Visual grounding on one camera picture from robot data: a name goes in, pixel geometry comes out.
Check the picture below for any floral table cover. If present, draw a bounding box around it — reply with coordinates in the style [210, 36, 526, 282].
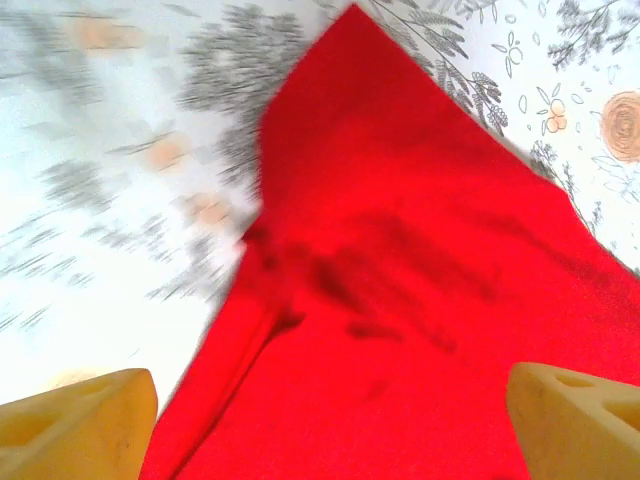
[0, 0, 640, 416]

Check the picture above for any red t-shirt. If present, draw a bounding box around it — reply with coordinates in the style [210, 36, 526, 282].
[139, 2, 640, 480]

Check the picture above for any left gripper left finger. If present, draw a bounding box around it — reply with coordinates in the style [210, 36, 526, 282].
[0, 368, 159, 480]

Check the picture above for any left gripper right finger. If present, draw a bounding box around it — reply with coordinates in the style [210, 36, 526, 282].
[505, 362, 640, 480]

